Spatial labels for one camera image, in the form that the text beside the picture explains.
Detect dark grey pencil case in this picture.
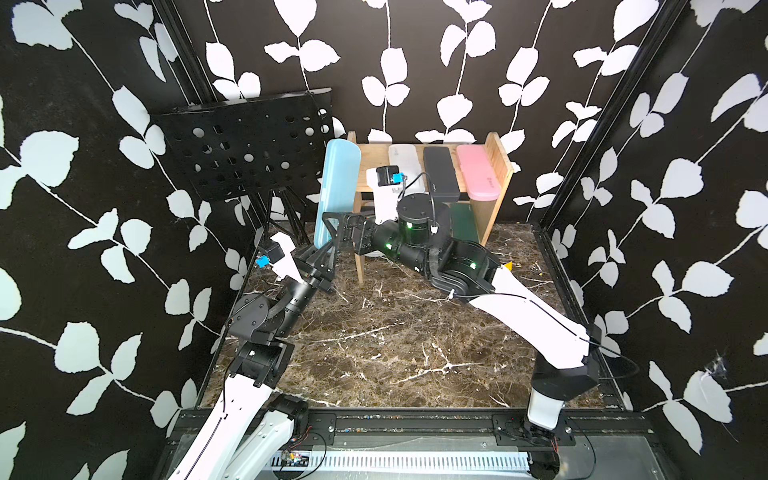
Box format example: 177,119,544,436
423,146,460,203

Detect white slotted vent strip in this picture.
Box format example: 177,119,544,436
263,451,532,473

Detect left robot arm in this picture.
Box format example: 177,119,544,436
166,242,336,479

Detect small circuit board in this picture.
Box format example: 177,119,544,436
278,451,310,470

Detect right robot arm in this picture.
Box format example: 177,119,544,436
318,193,600,431

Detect frosted white pencil case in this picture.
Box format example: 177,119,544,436
388,144,427,195

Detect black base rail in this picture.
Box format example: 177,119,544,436
290,408,654,451

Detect light blue pencil case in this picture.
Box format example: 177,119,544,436
314,139,362,248

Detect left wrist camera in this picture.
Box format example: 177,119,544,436
256,232,304,283

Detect pink pencil case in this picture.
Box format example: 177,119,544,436
456,145,501,202

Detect wooden two-tier shelf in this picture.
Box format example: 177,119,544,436
346,131,515,286

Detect black perforated music stand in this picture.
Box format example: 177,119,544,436
151,88,341,266

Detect dark green pencil case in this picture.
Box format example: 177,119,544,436
450,203,479,243

